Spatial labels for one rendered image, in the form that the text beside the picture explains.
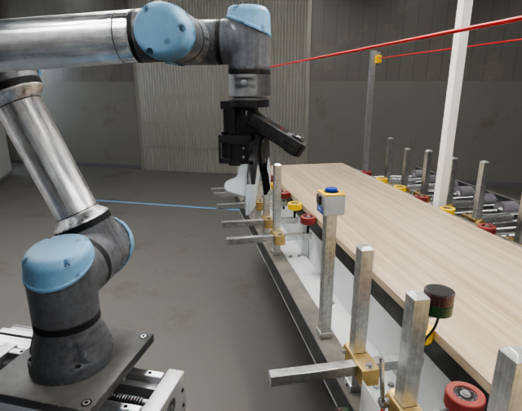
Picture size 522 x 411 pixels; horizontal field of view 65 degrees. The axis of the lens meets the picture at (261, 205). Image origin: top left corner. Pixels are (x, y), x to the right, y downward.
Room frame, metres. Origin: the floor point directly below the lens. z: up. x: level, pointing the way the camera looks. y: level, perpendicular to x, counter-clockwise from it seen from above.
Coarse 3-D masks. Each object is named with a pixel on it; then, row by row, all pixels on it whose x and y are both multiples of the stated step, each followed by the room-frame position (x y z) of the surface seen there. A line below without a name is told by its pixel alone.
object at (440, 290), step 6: (426, 288) 0.76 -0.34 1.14; (432, 288) 0.76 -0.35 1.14; (438, 288) 0.76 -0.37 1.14; (444, 288) 0.76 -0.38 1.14; (438, 294) 0.74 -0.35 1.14; (444, 294) 0.74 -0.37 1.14; (450, 294) 0.74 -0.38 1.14; (432, 306) 0.74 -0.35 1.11; (432, 330) 0.75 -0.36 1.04; (426, 336) 0.75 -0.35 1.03
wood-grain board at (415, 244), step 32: (352, 192) 2.46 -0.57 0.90; (384, 192) 2.46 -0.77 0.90; (320, 224) 1.90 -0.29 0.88; (352, 224) 1.85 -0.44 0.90; (384, 224) 1.85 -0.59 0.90; (416, 224) 1.85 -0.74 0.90; (448, 224) 1.85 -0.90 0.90; (352, 256) 1.51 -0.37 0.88; (384, 256) 1.47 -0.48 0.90; (416, 256) 1.47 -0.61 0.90; (448, 256) 1.47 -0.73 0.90; (480, 256) 1.47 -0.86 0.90; (512, 256) 1.47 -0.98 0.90; (384, 288) 1.25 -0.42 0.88; (416, 288) 1.21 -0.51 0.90; (480, 288) 1.21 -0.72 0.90; (512, 288) 1.21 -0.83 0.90; (448, 320) 1.02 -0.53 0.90; (480, 320) 1.02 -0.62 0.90; (512, 320) 1.02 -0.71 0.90; (448, 352) 0.91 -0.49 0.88; (480, 352) 0.88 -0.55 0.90; (480, 384) 0.79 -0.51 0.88
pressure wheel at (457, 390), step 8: (448, 384) 0.76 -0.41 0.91; (456, 384) 0.76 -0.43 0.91; (464, 384) 0.76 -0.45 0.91; (448, 392) 0.73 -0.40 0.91; (456, 392) 0.73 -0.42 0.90; (464, 392) 0.73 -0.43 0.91; (472, 392) 0.73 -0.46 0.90; (480, 392) 0.73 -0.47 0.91; (448, 400) 0.72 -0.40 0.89; (456, 400) 0.71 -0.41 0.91; (464, 400) 0.71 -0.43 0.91; (472, 400) 0.71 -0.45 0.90; (480, 400) 0.71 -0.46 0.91; (448, 408) 0.72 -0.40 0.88; (456, 408) 0.70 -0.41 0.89; (464, 408) 0.69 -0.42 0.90; (472, 408) 0.69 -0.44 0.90; (480, 408) 0.69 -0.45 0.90
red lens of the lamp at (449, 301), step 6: (450, 288) 0.77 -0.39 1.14; (426, 294) 0.75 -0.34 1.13; (432, 294) 0.74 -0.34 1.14; (432, 300) 0.73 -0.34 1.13; (438, 300) 0.73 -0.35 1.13; (444, 300) 0.73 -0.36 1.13; (450, 300) 0.73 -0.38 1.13; (438, 306) 0.73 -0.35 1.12; (444, 306) 0.73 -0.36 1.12; (450, 306) 0.73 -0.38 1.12
